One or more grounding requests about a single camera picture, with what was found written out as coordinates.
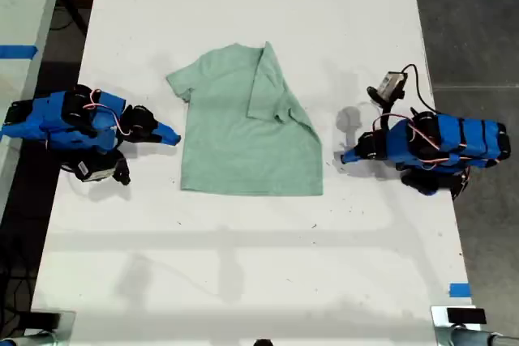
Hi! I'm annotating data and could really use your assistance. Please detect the pale green T-shirt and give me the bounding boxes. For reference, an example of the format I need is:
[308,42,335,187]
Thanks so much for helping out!
[165,41,324,197]

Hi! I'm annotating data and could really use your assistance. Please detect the long blue tape strip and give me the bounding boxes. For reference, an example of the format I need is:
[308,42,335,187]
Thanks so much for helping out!
[0,44,40,59]

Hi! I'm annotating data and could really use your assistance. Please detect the white side table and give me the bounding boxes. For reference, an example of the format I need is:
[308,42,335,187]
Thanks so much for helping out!
[0,0,69,213]

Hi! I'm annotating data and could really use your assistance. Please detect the short blue tape strip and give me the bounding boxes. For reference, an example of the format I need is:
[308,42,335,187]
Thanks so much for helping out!
[448,282,473,298]

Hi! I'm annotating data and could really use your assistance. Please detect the white mounting plate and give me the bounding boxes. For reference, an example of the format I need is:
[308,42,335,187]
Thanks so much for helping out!
[430,305,488,329]

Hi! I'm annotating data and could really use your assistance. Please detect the small black box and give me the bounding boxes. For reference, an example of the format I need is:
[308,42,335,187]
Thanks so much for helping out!
[28,311,62,328]
[445,307,487,326]

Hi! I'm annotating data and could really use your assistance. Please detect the grey metal pipe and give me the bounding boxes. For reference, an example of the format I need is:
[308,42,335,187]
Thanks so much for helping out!
[0,331,58,346]
[435,326,519,346]

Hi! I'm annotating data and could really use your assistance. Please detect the camera black stalk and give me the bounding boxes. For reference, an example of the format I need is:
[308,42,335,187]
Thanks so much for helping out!
[366,85,402,133]
[109,148,132,186]

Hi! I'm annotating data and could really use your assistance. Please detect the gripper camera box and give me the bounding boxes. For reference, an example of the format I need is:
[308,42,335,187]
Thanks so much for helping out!
[74,159,118,183]
[376,70,409,100]

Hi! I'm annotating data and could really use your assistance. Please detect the camera black cable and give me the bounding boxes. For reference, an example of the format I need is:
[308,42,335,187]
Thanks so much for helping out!
[399,63,440,114]

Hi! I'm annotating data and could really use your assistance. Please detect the dark floor cable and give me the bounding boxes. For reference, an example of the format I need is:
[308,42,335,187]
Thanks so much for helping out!
[50,0,89,37]

